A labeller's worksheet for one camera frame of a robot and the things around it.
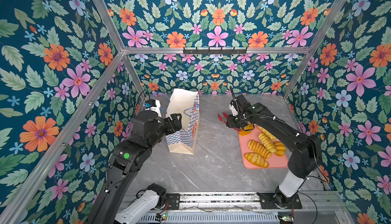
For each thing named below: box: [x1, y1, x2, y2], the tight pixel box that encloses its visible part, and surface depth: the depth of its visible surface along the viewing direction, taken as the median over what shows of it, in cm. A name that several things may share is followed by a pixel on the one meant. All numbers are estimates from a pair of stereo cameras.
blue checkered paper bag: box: [164, 88, 201, 155], surface depth 86 cm
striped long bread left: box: [247, 139, 272, 159], surface depth 90 cm
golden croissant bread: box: [243, 152, 269, 168], surface depth 85 cm
